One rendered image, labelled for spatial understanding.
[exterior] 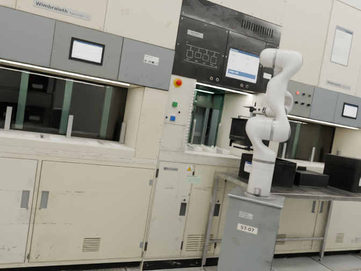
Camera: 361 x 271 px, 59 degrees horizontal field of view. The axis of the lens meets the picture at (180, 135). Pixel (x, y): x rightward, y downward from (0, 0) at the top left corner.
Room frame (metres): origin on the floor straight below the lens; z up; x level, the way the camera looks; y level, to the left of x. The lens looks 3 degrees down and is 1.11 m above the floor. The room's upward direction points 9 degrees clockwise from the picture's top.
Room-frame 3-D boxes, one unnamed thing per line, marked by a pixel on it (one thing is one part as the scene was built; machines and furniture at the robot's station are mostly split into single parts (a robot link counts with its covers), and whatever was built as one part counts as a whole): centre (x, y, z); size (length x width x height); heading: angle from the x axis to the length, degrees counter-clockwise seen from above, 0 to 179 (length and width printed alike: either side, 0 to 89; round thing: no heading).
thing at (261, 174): (1.72, -0.47, 0.85); 0.19 x 0.19 x 0.18
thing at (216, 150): (2.73, -0.30, 0.89); 0.22 x 0.21 x 0.04; 25
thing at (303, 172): (2.43, -0.96, 0.83); 0.29 x 0.29 x 0.13; 24
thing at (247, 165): (2.23, -0.64, 0.85); 0.28 x 0.28 x 0.17; 24
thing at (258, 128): (1.73, -0.44, 1.07); 0.19 x 0.12 x 0.24; 71
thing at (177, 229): (2.77, -0.09, 0.98); 0.95 x 0.88 x 1.95; 25
